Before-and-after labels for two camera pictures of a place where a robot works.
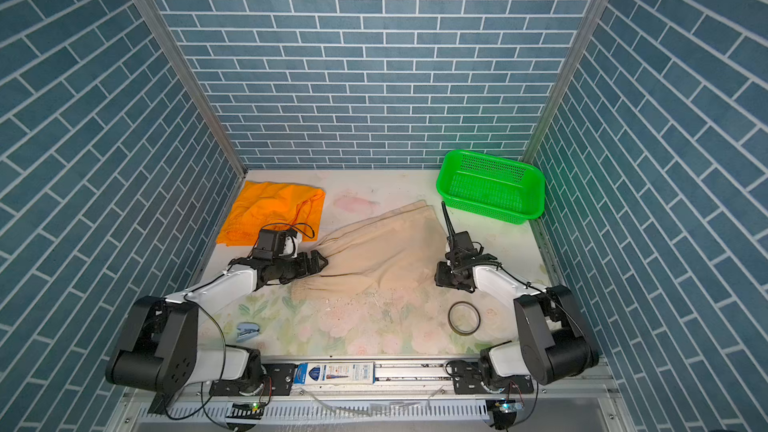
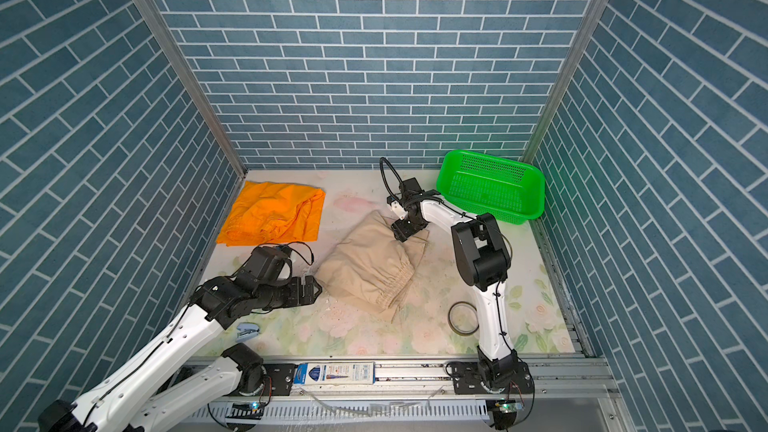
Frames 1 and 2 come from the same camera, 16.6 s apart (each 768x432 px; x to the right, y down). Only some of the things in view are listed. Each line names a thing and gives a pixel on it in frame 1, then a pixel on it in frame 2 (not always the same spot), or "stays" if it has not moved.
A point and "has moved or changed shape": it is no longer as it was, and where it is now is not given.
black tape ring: x=477 y=325 stays
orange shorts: x=267 y=206 stays
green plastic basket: x=492 y=187 stays
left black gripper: x=304 y=269 → x=298 y=297
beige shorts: x=401 y=247 has moved or changed shape
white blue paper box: x=335 y=373 stays
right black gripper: x=441 y=278 → x=400 y=231
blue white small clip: x=247 y=331 stays
